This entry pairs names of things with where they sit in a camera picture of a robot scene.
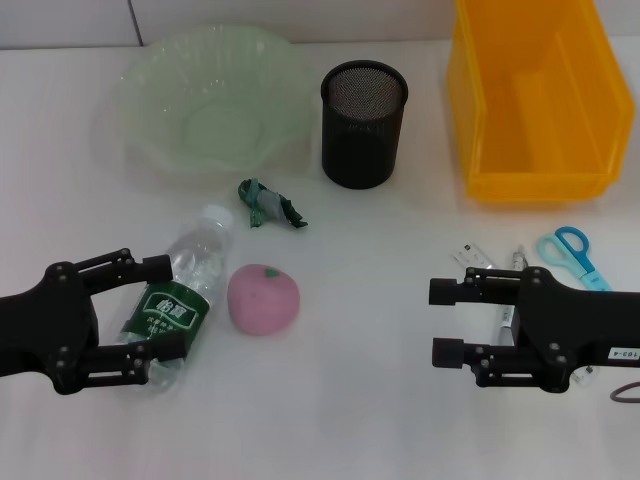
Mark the green plastic wrapper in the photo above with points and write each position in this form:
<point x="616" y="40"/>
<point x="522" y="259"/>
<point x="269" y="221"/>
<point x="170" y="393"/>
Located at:
<point x="265" y="200"/>

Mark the transparent plastic ruler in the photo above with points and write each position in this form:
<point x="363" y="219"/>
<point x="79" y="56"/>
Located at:
<point x="472" y="256"/>

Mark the pink toy peach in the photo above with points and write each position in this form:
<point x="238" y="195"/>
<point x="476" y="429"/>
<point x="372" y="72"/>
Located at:
<point x="262" y="300"/>

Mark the grey white pen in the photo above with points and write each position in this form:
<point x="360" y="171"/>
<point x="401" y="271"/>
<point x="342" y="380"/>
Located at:
<point x="506" y="322"/>

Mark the clear green-label water bottle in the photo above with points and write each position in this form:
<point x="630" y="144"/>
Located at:
<point x="200" y="260"/>

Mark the yellow plastic bin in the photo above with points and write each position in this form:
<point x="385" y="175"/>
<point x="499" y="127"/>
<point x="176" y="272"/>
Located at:
<point x="540" y="115"/>

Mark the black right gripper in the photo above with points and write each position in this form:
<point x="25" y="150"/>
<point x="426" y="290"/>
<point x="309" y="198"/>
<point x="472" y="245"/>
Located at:
<point x="575" y="325"/>

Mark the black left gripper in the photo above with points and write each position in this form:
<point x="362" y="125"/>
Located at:
<point x="55" y="325"/>

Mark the black mesh pen holder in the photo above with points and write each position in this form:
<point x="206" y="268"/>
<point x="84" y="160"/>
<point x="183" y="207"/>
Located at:
<point x="360" y="145"/>

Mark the blue scissors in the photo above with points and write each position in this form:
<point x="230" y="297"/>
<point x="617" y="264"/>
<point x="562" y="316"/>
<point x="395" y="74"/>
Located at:
<point x="575" y="250"/>

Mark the translucent green fruit plate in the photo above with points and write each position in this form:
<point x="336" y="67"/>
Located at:
<point x="210" y="110"/>

